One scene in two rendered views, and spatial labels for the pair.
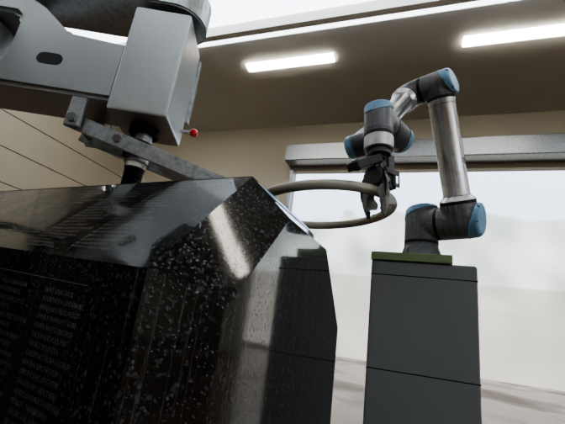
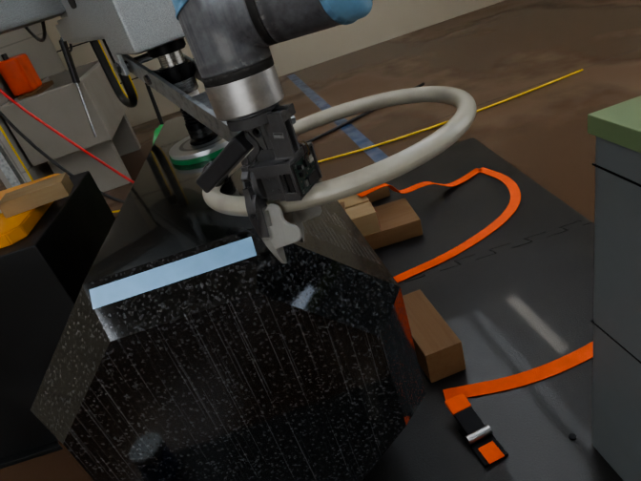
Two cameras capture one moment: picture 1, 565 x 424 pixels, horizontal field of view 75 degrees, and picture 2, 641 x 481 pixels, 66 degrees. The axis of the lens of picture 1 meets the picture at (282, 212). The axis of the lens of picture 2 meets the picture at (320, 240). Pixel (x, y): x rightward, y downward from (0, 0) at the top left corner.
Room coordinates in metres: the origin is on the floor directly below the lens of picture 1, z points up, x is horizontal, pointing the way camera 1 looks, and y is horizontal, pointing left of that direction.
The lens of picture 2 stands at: (0.77, -0.86, 1.24)
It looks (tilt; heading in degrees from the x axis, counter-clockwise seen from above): 30 degrees down; 65
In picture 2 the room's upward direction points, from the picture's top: 18 degrees counter-clockwise
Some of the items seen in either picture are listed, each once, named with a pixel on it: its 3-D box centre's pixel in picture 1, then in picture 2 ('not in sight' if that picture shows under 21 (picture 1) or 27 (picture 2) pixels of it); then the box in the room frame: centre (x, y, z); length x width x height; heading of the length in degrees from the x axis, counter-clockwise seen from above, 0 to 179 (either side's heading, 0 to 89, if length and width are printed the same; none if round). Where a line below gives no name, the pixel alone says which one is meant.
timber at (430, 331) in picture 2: not in sight; (424, 333); (1.50, 0.14, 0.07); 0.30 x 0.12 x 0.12; 71
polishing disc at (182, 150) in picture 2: not in sight; (205, 141); (1.16, 0.51, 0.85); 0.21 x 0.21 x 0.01
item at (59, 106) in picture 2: not in sight; (86, 128); (1.20, 3.91, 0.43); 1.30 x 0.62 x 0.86; 69
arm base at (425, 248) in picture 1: (420, 252); not in sight; (1.64, -0.66, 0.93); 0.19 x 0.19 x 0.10
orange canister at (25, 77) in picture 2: not in sight; (21, 73); (0.96, 3.87, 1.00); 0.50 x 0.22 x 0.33; 69
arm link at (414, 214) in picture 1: (423, 224); not in sight; (1.64, -0.66, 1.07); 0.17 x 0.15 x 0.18; 45
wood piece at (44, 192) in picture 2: not in sight; (36, 195); (0.70, 0.91, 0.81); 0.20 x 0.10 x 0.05; 163
